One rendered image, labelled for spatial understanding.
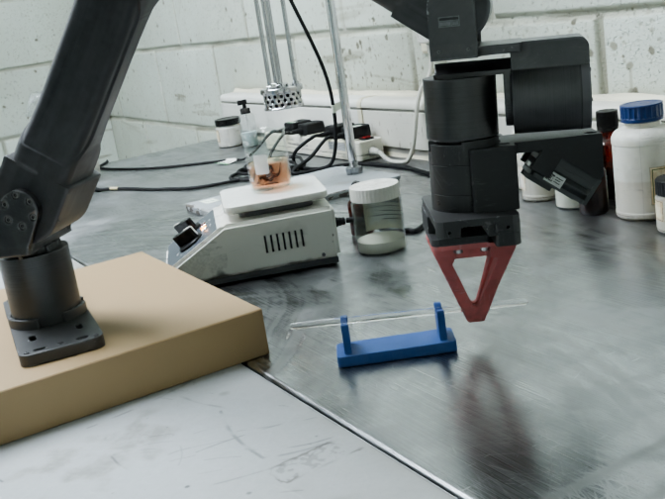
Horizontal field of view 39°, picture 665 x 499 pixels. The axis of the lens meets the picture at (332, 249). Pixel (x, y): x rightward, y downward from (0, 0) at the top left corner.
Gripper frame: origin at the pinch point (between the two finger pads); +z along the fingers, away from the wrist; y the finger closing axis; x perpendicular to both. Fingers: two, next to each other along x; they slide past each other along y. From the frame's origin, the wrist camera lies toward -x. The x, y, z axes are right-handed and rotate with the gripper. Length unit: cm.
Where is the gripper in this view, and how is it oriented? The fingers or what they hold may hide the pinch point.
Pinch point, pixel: (474, 310)
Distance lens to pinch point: 79.5
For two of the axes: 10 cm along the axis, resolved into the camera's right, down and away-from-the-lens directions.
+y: -0.1, -2.6, 9.7
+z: 1.0, 9.6, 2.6
